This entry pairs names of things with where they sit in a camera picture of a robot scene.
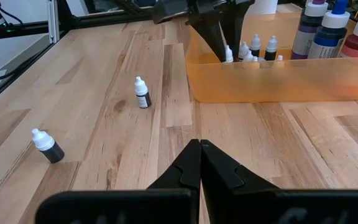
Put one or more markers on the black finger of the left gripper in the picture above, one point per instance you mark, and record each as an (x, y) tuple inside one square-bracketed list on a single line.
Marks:
[(236, 25), (204, 25)]

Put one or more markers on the silver metal bracket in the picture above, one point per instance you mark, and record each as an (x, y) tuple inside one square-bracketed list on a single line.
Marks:
[(53, 21)]

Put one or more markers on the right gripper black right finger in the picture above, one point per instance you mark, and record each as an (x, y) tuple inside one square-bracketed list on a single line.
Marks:
[(259, 205)]

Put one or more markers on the large purple food coloring bottle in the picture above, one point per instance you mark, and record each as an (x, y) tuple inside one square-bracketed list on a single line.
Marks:
[(306, 37)]

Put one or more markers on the large blue food coloring bottle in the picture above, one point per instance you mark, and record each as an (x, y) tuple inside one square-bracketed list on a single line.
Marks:
[(329, 40)]

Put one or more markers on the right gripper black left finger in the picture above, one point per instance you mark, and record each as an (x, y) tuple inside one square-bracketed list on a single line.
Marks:
[(166, 205)]

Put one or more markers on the orange translucent plastic tray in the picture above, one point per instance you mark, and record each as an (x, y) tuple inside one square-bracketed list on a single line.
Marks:
[(275, 81)]

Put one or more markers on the small red-label dropper bottle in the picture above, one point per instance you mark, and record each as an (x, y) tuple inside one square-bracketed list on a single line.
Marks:
[(260, 59), (50, 151)]

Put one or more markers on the small green-label dropper bottle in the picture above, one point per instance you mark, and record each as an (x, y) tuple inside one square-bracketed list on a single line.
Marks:
[(228, 54)]

